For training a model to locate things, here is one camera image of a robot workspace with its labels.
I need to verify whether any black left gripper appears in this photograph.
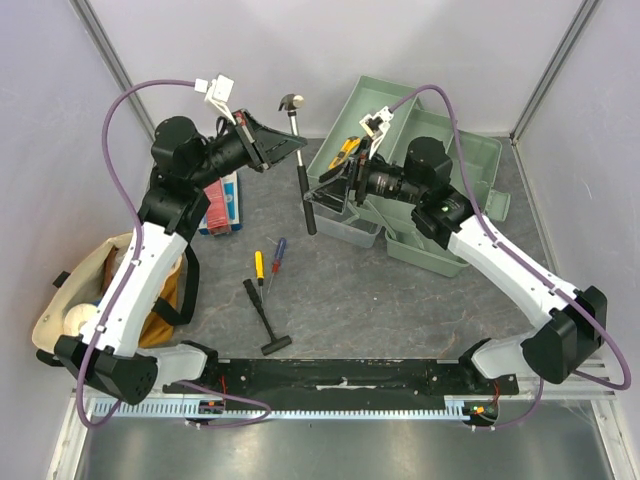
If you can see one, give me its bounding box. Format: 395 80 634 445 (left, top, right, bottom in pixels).
189 108 306 189

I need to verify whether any yellow utility knife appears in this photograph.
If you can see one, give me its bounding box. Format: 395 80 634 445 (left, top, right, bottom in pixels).
328 136 361 170

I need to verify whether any blue handled screwdriver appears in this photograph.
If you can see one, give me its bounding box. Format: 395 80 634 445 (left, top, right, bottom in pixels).
267 237 287 292

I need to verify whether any yellow handled screwdriver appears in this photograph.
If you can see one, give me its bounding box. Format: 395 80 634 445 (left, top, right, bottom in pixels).
254 250 265 299

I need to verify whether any translucent green tool box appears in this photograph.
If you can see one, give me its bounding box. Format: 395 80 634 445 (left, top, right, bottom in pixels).
305 76 511 277

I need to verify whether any claw hammer black handle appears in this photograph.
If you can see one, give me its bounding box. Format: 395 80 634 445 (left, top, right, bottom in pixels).
278 93 317 236

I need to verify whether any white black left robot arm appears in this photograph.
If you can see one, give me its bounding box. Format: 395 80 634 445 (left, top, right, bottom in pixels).
54 109 307 405

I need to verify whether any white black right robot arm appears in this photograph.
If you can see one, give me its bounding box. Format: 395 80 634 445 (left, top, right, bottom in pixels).
305 136 607 394

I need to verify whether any blue white small box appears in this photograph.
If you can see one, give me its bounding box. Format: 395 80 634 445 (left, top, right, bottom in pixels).
198 172 242 235

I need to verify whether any red box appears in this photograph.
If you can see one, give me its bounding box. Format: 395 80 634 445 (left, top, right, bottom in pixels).
204 180 232 235

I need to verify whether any beige canvas tote bag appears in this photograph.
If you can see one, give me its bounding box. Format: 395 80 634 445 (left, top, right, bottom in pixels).
32 233 200 367

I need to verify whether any white paper roll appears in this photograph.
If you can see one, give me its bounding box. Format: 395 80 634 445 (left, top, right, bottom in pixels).
62 303 97 337

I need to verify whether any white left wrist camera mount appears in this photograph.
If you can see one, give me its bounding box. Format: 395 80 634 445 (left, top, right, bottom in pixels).
194 74 236 125

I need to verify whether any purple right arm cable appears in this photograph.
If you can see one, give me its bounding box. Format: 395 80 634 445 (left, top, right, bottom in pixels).
392 83 632 434

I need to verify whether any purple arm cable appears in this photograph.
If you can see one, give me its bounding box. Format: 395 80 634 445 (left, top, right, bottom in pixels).
74 78 274 431
392 83 632 434

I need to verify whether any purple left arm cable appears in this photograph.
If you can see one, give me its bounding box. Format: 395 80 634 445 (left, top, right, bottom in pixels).
74 78 274 431

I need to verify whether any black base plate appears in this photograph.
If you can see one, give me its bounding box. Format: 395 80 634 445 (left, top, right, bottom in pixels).
193 358 519 398

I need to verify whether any aluminium frame post left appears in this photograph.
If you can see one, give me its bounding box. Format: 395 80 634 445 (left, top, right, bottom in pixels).
69 0 154 140

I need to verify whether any aluminium frame post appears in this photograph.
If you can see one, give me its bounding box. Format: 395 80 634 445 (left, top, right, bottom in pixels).
69 0 154 140
509 0 601 146

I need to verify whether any aluminium frame post right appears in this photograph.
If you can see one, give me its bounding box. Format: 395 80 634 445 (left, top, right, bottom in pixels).
509 0 601 146

